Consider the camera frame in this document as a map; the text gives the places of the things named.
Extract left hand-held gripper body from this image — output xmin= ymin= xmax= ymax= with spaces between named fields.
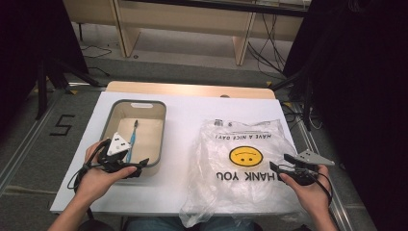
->
xmin=96 ymin=132 xmax=141 ymax=174

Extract left hand-held gripper black cable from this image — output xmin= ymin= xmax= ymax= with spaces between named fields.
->
xmin=66 ymin=138 xmax=112 ymax=193

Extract black metal stand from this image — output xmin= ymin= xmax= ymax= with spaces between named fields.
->
xmin=270 ymin=68 xmax=314 ymax=131
xmin=35 ymin=57 xmax=100 ymax=120

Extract metal floor rail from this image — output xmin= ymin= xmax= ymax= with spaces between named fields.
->
xmin=0 ymin=92 xmax=62 ymax=193
xmin=296 ymin=102 xmax=354 ymax=231

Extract hand-held gripper black cable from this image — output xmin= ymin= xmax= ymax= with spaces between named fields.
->
xmin=277 ymin=163 xmax=334 ymax=206
xmin=66 ymin=138 xmax=112 ymax=193

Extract white board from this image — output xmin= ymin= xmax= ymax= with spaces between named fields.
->
xmin=50 ymin=90 xmax=320 ymax=217

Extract light wooden desk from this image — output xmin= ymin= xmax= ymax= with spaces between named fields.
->
xmin=62 ymin=0 xmax=311 ymax=66

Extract person's blue jeans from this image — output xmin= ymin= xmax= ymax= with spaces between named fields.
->
xmin=123 ymin=216 xmax=258 ymax=231

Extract person's left hand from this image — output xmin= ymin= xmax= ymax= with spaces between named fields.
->
xmin=74 ymin=140 xmax=138 ymax=206

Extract bundle of black cables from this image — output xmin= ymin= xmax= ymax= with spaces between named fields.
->
xmin=246 ymin=13 xmax=288 ymax=76

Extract black floor cable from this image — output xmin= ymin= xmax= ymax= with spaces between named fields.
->
xmin=78 ymin=44 xmax=114 ymax=77

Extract beige bin with grey rim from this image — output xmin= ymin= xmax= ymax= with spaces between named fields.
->
xmin=99 ymin=99 xmax=167 ymax=177

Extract right hand-held gripper black cable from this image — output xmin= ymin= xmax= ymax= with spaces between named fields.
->
xmin=277 ymin=163 xmax=334 ymax=206

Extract clear plastic bag yellow smiley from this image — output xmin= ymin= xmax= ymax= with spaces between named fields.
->
xmin=178 ymin=118 xmax=309 ymax=229

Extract black curtain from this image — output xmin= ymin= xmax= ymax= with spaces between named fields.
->
xmin=282 ymin=0 xmax=408 ymax=231
xmin=0 ymin=0 xmax=89 ymax=129

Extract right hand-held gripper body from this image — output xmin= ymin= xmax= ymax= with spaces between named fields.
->
xmin=279 ymin=148 xmax=336 ymax=187

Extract person's right hand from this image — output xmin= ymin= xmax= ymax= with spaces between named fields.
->
xmin=279 ymin=165 xmax=333 ymax=219

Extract blue toothbrush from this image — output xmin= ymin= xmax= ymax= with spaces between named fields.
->
xmin=125 ymin=119 xmax=140 ymax=164

